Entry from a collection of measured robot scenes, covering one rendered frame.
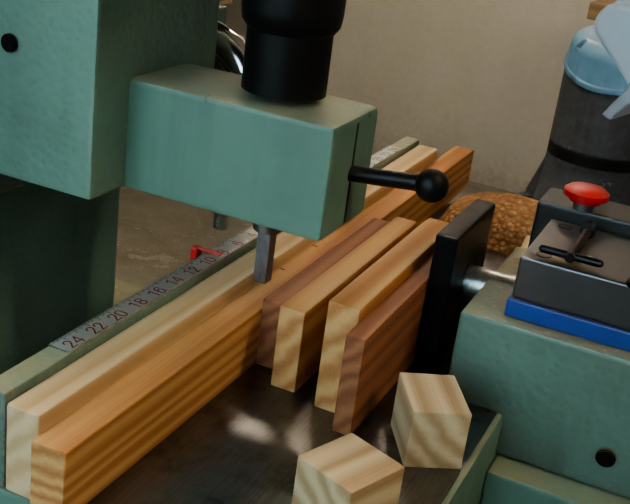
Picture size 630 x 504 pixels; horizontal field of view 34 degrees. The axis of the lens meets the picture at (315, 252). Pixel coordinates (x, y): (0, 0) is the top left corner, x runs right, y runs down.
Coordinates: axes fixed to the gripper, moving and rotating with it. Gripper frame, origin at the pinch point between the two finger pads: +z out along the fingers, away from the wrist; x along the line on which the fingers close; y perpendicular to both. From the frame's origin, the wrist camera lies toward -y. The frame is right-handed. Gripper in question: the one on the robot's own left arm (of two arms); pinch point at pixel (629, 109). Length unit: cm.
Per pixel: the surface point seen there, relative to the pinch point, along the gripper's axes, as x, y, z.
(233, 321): 16.9, 8.3, 21.3
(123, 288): -8, 22, 45
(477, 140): -320, 30, 120
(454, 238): 7.8, 2.3, 11.4
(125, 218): -196, 88, 176
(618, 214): -0.9, -4.3, 5.8
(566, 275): 9.1, -4.1, 7.6
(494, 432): 12.2, -7.6, 16.9
